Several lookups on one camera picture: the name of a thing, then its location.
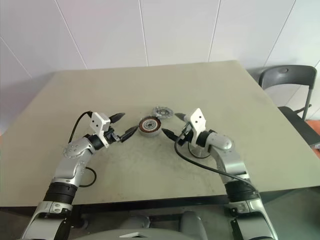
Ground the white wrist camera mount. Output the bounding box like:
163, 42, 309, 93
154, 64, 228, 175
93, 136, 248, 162
90, 111, 111, 149
186, 107, 207, 147

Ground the grey motor housing with stator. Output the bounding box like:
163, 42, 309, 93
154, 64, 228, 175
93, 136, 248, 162
137, 116, 161, 137

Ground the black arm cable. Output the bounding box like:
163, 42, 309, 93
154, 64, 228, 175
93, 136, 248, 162
174, 136, 261, 198
69, 111, 98, 188

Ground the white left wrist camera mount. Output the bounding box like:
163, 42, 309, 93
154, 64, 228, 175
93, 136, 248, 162
90, 111, 111, 149

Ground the dark grey rounded shape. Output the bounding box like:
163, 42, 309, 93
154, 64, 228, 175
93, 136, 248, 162
178, 211, 208, 240

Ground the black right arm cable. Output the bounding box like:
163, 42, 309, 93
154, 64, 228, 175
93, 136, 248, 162
174, 136, 261, 198

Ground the dark grey folding chair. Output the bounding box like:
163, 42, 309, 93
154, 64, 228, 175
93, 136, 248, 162
258, 64, 320, 147

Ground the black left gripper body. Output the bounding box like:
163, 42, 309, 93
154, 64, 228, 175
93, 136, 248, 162
103, 126, 123, 145

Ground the grey curved robot body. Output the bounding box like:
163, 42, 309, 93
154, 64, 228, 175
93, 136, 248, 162
82, 226, 191, 240

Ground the black rotor with silver spokes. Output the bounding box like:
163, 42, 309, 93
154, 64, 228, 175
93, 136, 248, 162
189, 144, 212, 159

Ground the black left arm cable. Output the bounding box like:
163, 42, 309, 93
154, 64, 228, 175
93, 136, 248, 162
69, 111, 98, 188

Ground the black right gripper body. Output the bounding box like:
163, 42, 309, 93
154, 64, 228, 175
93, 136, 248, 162
176, 122, 195, 148

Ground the small round metal part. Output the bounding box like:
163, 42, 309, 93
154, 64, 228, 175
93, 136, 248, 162
152, 105, 171, 119

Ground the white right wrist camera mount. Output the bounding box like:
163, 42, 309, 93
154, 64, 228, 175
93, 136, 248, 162
186, 107, 207, 147

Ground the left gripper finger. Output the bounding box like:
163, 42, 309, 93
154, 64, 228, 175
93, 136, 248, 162
119, 126, 138, 143
109, 112, 126, 124

